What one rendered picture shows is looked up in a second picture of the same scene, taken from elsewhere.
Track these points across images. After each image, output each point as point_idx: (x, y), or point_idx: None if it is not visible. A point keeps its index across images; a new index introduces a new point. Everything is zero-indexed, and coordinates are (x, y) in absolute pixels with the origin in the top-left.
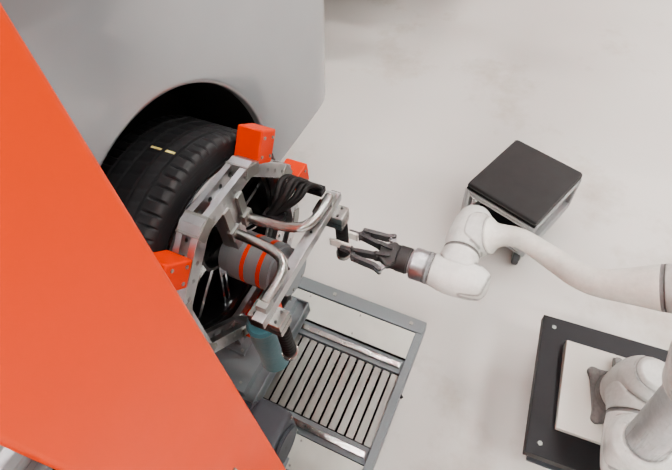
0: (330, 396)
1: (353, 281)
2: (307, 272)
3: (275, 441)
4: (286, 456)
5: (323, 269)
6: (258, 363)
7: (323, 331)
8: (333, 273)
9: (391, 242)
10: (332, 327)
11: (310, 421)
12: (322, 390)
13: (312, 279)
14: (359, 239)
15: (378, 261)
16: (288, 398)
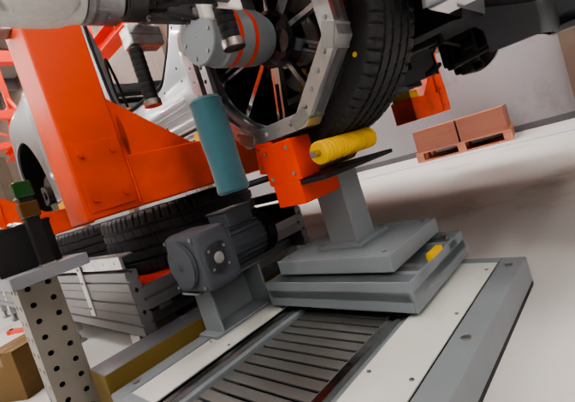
0: (283, 384)
1: (557, 399)
2: (549, 328)
3: (175, 238)
4: (183, 283)
5: (572, 346)
6: (305, 259)
7: (378, 337)
8: (567, 363)
9: None
10: (386, 346)
11: (247, 351)
12: (284, 358)
13: (533, 337)
14: (212, 3)
15: (162, 16)
16: (289, 332)
